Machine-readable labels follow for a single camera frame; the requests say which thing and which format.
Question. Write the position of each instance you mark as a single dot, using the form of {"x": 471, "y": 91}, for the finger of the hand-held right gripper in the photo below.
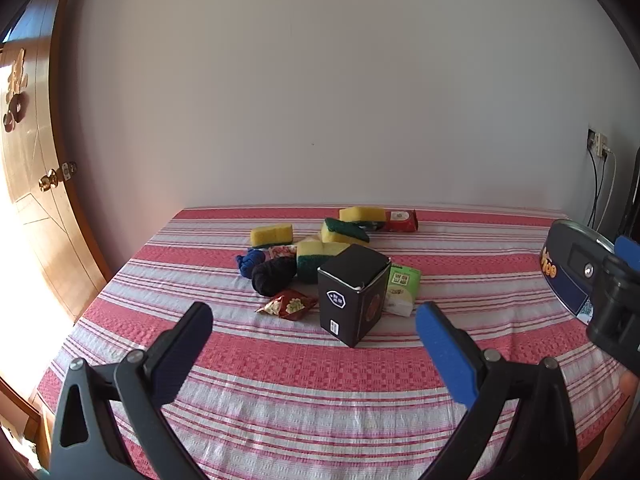
{"x": 629, "y": 251}

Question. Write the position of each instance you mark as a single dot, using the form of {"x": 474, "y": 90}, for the blue sock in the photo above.
{"x": 248, "y": 262}

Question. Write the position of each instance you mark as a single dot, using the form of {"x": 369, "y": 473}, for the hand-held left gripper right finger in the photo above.
{"x": 445, "y": 355}

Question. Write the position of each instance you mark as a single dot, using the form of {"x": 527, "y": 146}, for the black cardboard box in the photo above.
{"x": 352, "y": 300}

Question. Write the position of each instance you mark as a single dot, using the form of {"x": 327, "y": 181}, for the beige wall socket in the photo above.
{"x": 602, "y": 144}

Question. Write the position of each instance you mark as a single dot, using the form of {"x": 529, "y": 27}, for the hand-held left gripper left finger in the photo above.
{"x": 185, "y": 350}

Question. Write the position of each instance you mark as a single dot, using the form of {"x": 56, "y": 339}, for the brass door knob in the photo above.
{"x": 50, "y": 178}

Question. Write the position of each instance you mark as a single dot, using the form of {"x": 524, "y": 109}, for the person's right hand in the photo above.
{"x": 630, "y": 390}

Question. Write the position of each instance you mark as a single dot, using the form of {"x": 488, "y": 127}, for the golden door ornament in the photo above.
{"x": 15, "y": 77}

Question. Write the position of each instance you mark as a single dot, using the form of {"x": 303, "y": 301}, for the green tissue pack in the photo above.
{"x": 402, "y": 290}

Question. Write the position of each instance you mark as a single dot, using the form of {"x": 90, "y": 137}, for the yellow green scouring sponge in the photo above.
{"x": 320, "y": 255}
{"x": 362, "y": 214}
{"x": 271, "y": 235}
{"x": 345, "y": 230}

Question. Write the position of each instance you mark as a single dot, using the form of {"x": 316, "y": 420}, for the light wooden door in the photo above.
{"x": 45, "y": 240}

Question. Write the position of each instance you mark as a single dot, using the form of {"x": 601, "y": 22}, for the red snack packet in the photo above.
{"x": 287, "y": 305}

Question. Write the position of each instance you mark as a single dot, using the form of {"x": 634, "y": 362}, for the pink white snack packet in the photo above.
{"x": 280, "y": 251}

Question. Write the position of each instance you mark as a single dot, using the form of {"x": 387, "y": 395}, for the round blue metal tin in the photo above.
{"x": 565, "y": 270}

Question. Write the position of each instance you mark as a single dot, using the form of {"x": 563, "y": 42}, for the wooden desk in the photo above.
{"x": 22, "y": 405}

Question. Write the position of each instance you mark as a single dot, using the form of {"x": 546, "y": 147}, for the red cardboard box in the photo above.
{"x": 400, "y": 220}

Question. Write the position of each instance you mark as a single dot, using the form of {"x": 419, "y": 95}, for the black sock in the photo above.
{"x": 272, "y": 275}

